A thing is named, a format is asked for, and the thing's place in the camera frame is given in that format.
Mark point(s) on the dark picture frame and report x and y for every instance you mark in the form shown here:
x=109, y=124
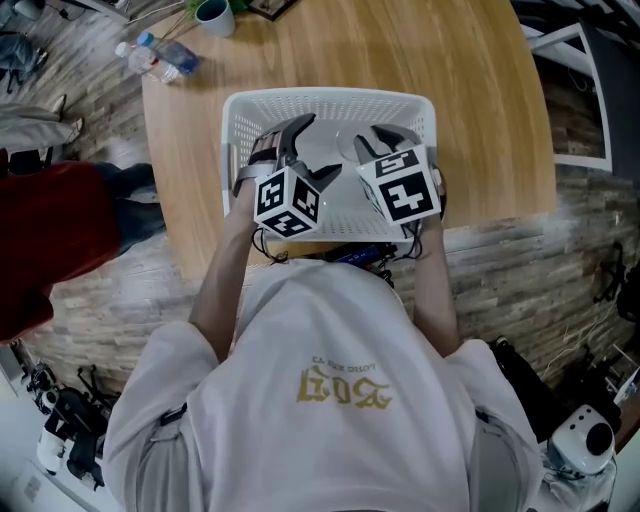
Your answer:
x=272, y=7

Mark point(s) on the person's white shirt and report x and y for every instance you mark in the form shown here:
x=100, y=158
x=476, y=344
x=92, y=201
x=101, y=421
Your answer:
x=325, y=450

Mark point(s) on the person's right forearm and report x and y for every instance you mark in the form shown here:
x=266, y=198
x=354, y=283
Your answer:
x=435, y=300

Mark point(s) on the artificial flower sprig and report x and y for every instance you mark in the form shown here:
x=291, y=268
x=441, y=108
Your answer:
x=192, y=6

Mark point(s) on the blue electronic device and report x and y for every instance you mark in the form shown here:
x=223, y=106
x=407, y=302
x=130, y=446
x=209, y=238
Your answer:
x=357, y=256

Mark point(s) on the teal mug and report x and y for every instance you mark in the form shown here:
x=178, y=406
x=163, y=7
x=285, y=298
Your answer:
x=217, y=20

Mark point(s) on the wooden table with white legs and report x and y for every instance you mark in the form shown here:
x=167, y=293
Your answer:
x=475, y=100

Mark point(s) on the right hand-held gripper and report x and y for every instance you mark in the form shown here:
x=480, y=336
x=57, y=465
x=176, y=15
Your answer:
x=405, y=195

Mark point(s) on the black stand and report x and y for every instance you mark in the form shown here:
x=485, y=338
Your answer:
x=630, y=300

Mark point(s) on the red label water bottle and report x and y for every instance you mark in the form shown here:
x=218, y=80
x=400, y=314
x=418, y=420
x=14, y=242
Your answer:
x=145, y=62

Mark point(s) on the person's left hand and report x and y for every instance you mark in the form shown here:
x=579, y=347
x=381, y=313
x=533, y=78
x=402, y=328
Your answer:
x=262, y=152

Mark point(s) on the person's left forearm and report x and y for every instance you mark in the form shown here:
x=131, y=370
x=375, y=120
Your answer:
x=220, y=290

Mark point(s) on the dark table with white legs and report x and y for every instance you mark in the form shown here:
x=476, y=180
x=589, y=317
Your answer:
x=615, y=90

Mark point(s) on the white round camera device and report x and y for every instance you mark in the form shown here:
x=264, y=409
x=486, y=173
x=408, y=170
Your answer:
x=575, y=435

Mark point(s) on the white plastic basket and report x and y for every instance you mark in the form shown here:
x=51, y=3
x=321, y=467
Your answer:
x=330, y=107

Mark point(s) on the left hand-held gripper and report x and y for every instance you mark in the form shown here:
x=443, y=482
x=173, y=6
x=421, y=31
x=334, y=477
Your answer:
x=287, y=205

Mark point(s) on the black and white equipment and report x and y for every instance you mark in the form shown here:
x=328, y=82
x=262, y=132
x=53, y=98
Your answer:
x=75, y=415

